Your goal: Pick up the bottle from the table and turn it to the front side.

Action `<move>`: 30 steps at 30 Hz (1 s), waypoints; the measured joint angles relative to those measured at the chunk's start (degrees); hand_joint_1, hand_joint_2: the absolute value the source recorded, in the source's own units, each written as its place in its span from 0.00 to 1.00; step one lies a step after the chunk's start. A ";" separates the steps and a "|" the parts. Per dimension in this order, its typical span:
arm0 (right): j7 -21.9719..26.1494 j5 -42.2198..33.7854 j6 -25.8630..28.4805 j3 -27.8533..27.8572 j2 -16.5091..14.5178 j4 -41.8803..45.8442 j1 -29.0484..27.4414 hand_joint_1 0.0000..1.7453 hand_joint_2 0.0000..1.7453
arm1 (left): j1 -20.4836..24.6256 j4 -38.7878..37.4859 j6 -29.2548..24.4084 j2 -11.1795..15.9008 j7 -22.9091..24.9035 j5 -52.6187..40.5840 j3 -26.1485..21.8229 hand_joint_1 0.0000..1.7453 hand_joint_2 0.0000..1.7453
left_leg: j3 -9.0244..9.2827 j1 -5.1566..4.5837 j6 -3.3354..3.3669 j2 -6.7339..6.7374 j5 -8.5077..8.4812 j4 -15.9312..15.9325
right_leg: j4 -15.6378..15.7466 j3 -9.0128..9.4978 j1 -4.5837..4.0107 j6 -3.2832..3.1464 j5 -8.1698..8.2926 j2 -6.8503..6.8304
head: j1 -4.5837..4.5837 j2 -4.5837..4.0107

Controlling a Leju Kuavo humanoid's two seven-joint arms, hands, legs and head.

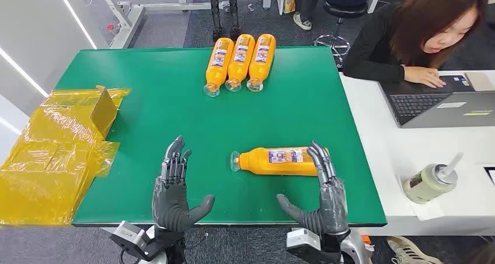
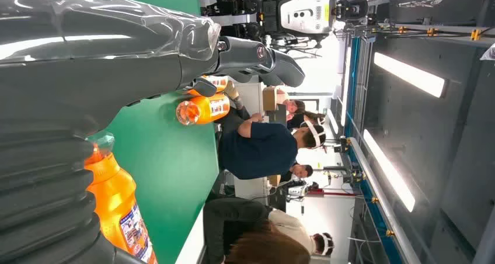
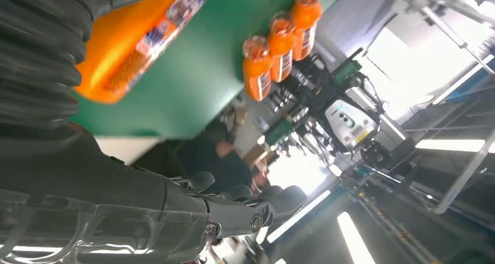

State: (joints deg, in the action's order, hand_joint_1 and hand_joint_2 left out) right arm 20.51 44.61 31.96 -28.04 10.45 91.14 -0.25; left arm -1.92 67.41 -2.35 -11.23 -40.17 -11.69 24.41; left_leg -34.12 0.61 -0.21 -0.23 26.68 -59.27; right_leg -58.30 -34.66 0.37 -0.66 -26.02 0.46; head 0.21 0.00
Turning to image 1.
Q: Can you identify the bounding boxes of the seated person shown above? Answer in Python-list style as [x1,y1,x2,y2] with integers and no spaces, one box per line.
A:
[342,0,489,89]

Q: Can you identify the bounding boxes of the beige pad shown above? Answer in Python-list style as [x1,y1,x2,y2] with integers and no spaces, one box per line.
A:
[465,71,495,92]

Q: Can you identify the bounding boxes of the orange juice bottle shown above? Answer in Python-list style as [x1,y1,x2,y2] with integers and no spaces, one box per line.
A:
[246,33,277,93]
[230,146,329,177]
[203,37,235,98]
[225,34,256,93]

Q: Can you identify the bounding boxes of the black stool chrome base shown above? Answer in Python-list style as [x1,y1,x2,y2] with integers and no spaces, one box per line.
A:
[313,1,368,68]

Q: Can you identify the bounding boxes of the yellow film wrapped cartons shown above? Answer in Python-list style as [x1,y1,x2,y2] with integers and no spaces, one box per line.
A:
[0,85,133,227]

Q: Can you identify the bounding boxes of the white sneaker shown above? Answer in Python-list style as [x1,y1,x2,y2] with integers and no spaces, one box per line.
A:
[386,235,444,264]

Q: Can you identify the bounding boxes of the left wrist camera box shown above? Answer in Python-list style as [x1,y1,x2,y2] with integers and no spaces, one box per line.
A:
[109,220,156,262]

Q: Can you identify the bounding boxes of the white paper napkin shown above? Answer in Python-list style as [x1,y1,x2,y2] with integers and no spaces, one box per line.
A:
[398,175,445,221]

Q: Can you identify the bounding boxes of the grey laptop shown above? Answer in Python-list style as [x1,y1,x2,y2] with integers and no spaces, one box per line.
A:
[379,75,495,130]

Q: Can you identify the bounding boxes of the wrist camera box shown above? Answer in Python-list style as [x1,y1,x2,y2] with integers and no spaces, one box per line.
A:
[286,228,342,264]
[109,220,156,262]

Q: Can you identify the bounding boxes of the pale drink cup with straw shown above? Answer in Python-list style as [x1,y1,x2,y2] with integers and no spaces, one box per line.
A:
[402,152,464,205]

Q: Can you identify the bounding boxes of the green table mat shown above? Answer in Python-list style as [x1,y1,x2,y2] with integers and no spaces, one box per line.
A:
[54,46,388,227]

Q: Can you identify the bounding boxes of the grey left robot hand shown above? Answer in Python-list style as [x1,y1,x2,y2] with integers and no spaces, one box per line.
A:
[152,136,216,234]

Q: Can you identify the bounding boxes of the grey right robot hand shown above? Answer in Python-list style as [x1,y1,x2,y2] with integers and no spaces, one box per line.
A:
[276,140,351,237]

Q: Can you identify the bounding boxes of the person on stool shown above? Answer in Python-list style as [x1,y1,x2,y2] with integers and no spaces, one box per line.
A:
[292,0,388,31]

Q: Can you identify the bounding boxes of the person's hand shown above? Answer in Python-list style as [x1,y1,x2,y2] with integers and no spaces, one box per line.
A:
[402,65,447,89]

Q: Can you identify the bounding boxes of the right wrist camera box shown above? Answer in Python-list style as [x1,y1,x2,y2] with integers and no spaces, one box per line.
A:
[286,228,342,264]

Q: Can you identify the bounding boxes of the white metal frame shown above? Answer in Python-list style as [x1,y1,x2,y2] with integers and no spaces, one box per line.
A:
[95,0,273,50]

